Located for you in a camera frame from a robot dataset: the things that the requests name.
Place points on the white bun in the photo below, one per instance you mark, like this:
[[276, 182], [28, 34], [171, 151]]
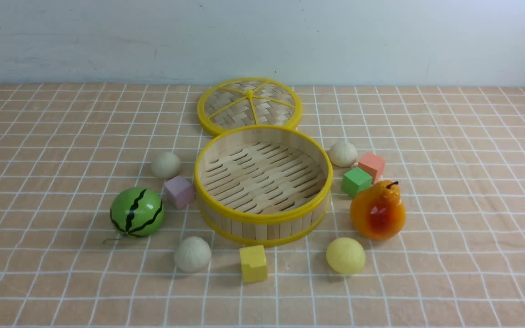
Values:
[[343, 154], [166, 166], [193, 255]]

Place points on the yellow bun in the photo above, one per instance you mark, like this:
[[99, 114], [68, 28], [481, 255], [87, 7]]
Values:
[[345, 256]]

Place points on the bamboo steamer tray yellow rim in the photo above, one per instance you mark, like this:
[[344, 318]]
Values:
[[263, 185]]

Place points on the woven bamboo steamer lid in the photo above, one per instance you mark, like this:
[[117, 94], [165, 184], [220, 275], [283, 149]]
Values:
[[248, 101]]

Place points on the pink wooden cube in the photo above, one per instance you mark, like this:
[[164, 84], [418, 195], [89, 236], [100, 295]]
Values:
[[179, 192]]

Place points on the green wooden cube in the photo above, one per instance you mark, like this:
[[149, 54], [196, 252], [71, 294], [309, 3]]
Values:
[[354, 181]]

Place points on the yellow wooden block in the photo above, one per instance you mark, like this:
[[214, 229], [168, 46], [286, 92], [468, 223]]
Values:
[[253, 264]]

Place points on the coral wooden cube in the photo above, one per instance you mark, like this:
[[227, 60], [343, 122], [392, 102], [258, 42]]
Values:
[[373, 165]]

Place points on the orange toy pear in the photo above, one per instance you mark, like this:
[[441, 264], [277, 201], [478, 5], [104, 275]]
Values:
[[378, 212]]

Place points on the green toy watermelon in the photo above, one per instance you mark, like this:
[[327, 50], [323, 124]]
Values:
[[137, 212]]

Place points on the checkered orange tablecloth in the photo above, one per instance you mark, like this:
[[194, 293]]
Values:
[[66, 150]]

